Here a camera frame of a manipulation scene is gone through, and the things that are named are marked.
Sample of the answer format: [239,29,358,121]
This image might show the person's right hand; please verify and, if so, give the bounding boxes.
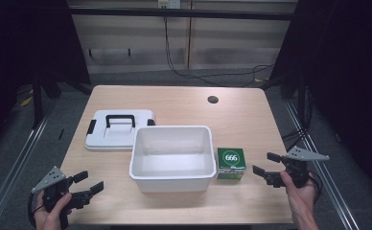
[279,170,317,219]

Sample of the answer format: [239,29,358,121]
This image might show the person's left hand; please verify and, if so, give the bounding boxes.
[33,192,74,230]

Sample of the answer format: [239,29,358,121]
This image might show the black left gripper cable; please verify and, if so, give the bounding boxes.
[27,192,45,228]

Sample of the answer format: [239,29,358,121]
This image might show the black metal stand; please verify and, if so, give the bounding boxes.
[259,75,286,91]
[31,71,45,130]

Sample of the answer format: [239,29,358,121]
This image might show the green and white carton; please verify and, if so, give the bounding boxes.
[216,147,247,180]

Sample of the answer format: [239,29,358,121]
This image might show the white plastic storage box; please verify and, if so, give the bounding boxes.
[128,125,218,194]

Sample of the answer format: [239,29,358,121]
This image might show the yellow floor tape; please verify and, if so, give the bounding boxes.
[19,95,35,108]

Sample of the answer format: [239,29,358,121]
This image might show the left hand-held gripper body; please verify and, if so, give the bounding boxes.
[30,165,80,230]

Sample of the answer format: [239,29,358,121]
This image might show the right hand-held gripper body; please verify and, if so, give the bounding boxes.
[281,146,331,189]

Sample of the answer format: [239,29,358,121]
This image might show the white lid with black handle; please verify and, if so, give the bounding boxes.
[84,109,156,152]

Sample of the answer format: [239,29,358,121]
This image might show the black wall cable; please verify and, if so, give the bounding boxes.
[163,16,275,88]

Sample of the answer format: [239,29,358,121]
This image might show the black curtain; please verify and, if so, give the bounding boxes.
[0,0,92,157]
[268,0,372,205]

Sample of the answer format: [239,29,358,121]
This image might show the black floor cables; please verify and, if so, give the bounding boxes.
[281,126,307,152]

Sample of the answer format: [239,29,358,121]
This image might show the white wall socket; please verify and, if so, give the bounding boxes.
[156,0,182,10]

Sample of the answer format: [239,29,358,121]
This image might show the black horizontal bar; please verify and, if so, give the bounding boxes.
[68,7,300,22]

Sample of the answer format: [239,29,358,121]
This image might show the metal floor rail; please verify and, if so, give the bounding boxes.
[284,101,362,230]
[0,106,55,230]

